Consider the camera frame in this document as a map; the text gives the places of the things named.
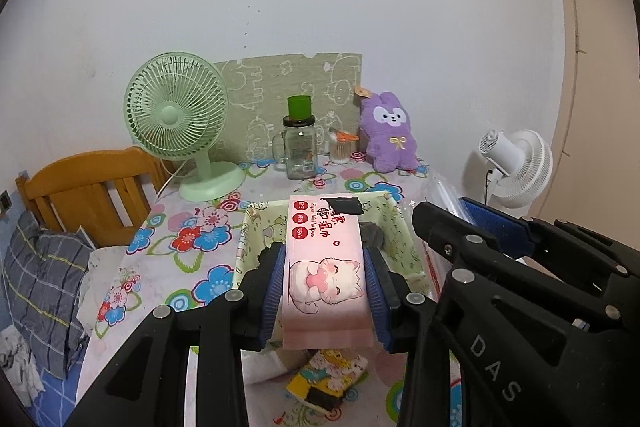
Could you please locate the beige door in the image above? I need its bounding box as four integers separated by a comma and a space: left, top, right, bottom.
529, 0, 639, 247

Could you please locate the green patterned cardboard panel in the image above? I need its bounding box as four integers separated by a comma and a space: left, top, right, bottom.
209, 53, 362, 162

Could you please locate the wooden bed headboard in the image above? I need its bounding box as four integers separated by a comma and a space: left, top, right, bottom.
15, 146, 174, 247

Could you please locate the white crumpled cloth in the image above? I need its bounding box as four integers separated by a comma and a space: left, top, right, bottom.
0, 325, 44, 407

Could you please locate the white bedsheet bundle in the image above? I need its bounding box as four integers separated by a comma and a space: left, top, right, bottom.
76, 245, 126, 336

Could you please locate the green desk fan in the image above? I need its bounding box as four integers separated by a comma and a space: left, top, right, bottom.
124, 52, 245, 202

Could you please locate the white standing fan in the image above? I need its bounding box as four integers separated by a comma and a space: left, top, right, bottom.
462, 129, 553, 217

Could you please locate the white beige sock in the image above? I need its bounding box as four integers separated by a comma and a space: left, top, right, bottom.
241, 348, 311, 385

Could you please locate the yellow cartoon tissue pack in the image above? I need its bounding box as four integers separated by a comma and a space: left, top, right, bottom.
286, 349, 369, 414

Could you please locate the grey sock pair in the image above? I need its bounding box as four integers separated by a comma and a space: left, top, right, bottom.
359, 222, 385, 249

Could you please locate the pink wet wipes pack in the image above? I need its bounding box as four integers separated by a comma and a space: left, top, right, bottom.
281, 195, 374, 350

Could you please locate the floral tablecloth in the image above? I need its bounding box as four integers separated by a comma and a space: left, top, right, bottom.
77, 153, 432, 426

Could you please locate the toothpick jar orange lid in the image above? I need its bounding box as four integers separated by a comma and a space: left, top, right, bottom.
328, 128, 359, 165

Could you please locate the purple bunny plush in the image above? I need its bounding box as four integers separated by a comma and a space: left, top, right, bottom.
359, 92, 419, 173

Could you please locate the yellow cartoon fabric box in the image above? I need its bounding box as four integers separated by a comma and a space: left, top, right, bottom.
233, 190, 436, 303

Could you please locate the grey plaid pillow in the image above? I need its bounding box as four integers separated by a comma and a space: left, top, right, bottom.
1, 210, 91, 379

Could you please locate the glass mason jar mug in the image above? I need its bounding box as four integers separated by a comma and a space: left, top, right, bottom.
271, 115, 318, 180

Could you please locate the green cup on jar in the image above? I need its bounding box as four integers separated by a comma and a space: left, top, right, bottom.
288, 95, 312, 121

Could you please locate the wall power socket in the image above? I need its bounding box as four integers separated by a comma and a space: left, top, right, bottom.
0, 191, 12, 216

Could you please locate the clear plastic mask pack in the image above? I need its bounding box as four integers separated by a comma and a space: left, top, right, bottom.
413, 170, 475, 300

